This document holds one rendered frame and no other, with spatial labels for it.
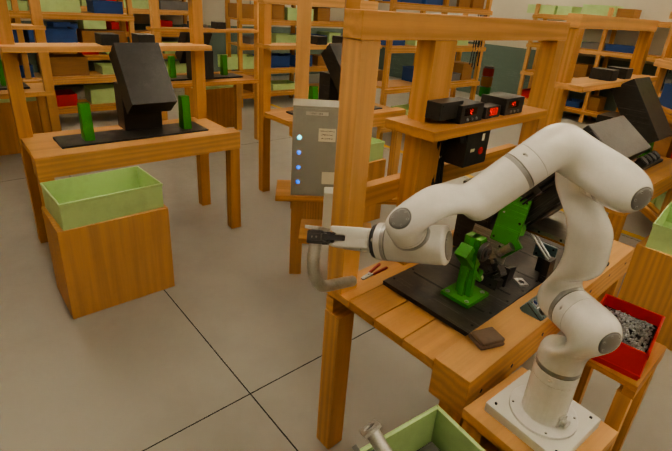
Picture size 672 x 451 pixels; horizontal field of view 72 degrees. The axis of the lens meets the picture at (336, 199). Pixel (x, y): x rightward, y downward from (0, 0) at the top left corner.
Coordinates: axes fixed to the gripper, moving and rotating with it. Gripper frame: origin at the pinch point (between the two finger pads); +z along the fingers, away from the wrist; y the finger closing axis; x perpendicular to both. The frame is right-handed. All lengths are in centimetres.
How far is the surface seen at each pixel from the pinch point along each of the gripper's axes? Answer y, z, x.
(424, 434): -35, -18, 50
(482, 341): -72, -25, 28
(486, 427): -52, -31, 50
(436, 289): -94, -1, 14
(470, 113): -87, -14, -58
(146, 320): -114, 193, 54
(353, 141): -43, 16, -36
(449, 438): -35, -25, 50
